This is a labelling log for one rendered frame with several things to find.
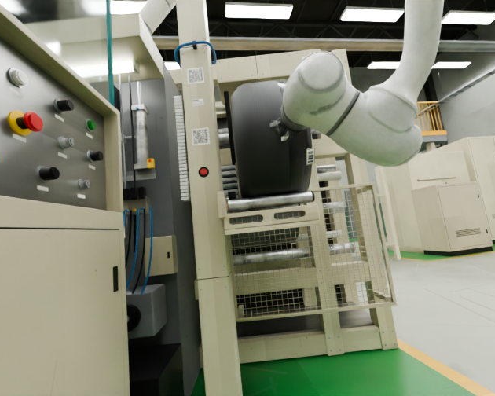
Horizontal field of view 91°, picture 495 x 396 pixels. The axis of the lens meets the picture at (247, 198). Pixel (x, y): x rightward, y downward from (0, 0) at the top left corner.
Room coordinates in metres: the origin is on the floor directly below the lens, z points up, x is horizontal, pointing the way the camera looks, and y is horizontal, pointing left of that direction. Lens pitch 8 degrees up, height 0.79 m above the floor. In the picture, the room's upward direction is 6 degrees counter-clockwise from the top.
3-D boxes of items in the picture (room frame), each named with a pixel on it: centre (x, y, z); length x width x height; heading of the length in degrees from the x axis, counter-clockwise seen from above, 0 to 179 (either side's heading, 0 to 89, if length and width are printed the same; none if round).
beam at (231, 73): (1.39, -0.21, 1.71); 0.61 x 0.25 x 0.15; 90
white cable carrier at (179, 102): (1.04, 0.26, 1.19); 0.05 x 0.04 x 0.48; 0
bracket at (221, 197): (1.09, 0.10, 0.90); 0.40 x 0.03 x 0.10; 0
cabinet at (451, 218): (4.58, -3.72, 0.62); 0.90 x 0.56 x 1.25; 99
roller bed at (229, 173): (1.47, 0.14, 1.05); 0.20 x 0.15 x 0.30; 90
